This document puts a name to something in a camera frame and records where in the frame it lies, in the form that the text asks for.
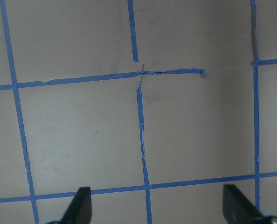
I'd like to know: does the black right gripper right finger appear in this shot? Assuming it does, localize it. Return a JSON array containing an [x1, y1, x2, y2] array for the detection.
[[223, 184, 270, 224]]

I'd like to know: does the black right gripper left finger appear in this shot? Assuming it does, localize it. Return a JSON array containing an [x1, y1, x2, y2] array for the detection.
[[61, 187, 92, 224]]

